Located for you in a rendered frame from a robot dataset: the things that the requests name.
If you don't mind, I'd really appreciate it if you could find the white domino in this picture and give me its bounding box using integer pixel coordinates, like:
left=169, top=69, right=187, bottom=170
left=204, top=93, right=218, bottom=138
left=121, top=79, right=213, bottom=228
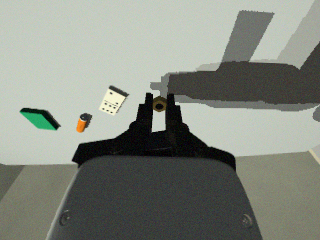
left=99, top=86, right=127, bottom=116

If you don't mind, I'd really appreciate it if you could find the orange battery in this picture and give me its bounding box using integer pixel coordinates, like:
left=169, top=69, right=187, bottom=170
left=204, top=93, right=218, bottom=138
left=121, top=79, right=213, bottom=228
left=76, top=114, right=89, bottom=132

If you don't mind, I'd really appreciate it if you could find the yellow hex nut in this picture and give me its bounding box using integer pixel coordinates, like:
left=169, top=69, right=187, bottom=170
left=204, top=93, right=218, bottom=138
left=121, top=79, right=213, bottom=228
left=153, top=96, right=167, bottom=112

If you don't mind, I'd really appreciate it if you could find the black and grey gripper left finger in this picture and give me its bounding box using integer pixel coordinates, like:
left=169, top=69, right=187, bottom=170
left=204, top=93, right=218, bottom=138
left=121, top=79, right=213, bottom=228
left=78, top=93, right=153, bottom=169

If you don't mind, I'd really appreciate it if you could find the green rectangular block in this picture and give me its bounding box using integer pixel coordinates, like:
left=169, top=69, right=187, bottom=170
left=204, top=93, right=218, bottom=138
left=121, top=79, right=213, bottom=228
left=19, top=108, right=59, bottom=131

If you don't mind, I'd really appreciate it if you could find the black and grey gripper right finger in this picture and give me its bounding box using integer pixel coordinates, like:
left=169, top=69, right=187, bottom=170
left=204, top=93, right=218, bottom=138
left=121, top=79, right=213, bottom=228
left=165, top=93, right=236, bottom=172

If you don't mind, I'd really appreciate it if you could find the black three-compartment bin rack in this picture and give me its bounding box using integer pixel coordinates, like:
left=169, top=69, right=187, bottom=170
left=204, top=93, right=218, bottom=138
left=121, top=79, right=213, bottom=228
left=71, top=130, right=172, bottom=164

